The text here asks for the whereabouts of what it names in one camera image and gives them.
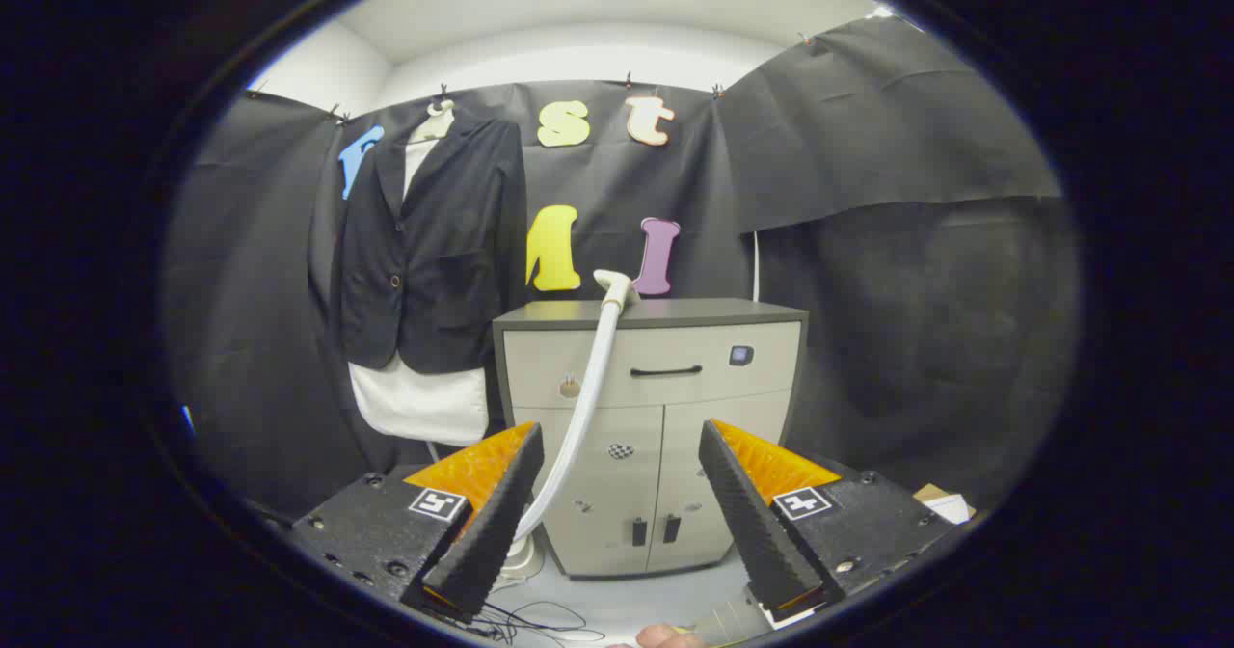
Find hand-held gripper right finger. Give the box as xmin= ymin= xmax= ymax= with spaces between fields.
xmin=698 ymin=419 xmax=955 ymax=630

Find black suit jacket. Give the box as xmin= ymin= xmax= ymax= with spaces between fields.
xmin=331 ymin=108 xmax=529 ymax=376

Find black floor cables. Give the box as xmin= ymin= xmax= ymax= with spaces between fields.
xmin=472 ymin=598 xmax=608 ymax=645

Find black backdrop cloth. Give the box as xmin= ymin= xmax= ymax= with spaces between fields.
xmin=164 ymin=16 xmax=1081 ymax=533

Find row of black cloth clips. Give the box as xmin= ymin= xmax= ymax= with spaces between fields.
xmin=246 ymin=33 xmax=816 ymax=126

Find beige cabinet with grey top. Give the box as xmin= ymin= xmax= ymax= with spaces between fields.
xmin=492 ymin=298 xmax=809 ymax=580

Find white plastic hanger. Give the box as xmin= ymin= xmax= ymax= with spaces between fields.
xmin=410 ymin=98 xmax=456 ymax=145

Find cardboard box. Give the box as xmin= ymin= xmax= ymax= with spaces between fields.
xmin=911 ymin=482 xmax=977 ymax=526

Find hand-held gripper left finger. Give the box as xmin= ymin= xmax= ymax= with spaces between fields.
xmin=289 ymin=422 xmax=546 ymax=625

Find white garment steamer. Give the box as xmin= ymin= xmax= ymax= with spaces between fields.
xmin=492 ymin=269 xmax=642 ymax=581

